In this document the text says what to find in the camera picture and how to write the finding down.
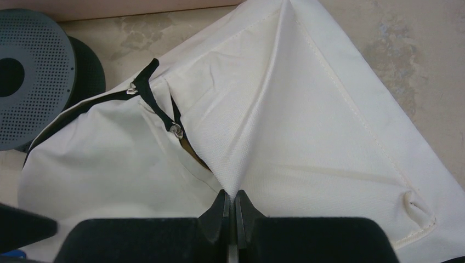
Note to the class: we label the black filament spool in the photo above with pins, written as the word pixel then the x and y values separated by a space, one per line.
pixel 44 71

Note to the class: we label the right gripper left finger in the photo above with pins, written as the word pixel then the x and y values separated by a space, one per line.
pixel 202 239

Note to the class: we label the blue eraser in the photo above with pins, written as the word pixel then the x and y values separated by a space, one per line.
pixel 15 254

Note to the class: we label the cream canvas backpack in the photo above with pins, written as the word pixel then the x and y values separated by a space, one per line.
pixel 273 99

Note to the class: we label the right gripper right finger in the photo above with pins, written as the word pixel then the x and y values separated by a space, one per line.
pixel 307 239

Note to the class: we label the pink translucent storage box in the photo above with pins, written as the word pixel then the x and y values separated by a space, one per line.
pixel 71 10

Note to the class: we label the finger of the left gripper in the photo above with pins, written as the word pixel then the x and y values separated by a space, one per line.
pixel 20 228

